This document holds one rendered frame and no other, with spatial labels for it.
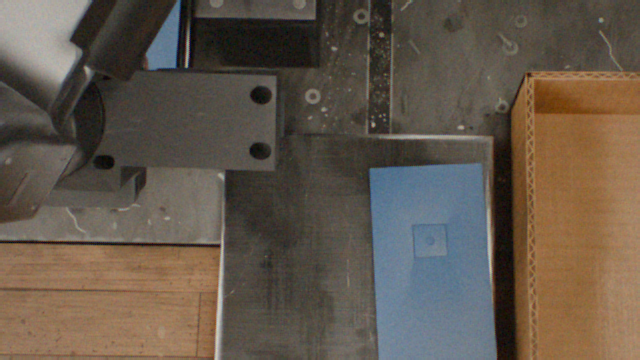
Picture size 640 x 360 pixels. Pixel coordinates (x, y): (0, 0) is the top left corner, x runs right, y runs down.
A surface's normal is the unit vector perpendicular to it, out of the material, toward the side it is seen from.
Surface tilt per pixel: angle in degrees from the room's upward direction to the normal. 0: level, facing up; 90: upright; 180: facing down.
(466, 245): 0
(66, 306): 0
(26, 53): 21
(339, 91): 0
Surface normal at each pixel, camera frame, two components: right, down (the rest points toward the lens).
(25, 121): 0.82, 0.55
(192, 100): -0.04, 0.16
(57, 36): -0.22, 0.04
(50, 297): -0.02, -0.25
